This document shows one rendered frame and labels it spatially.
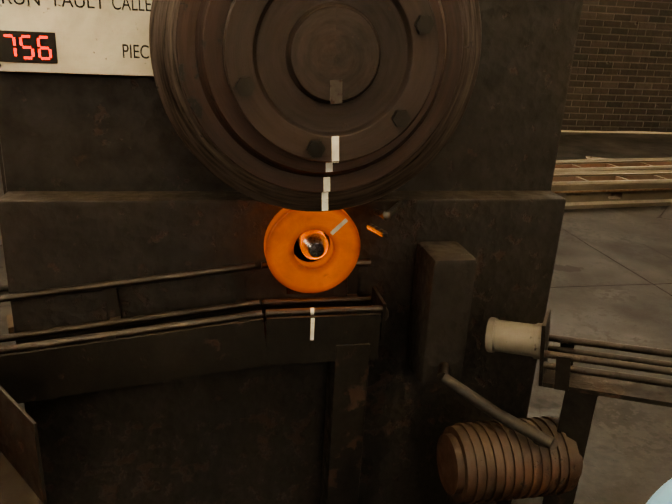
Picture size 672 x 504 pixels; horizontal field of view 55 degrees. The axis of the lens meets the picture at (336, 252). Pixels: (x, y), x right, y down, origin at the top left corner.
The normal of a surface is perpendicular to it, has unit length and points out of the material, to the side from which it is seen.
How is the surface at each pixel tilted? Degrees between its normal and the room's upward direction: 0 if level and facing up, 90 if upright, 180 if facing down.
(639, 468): 0
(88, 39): 90
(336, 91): 90
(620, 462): 0
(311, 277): 90
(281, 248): 90
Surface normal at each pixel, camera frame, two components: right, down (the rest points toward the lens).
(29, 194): 0.05, -0.94
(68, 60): 0.19, 0.35
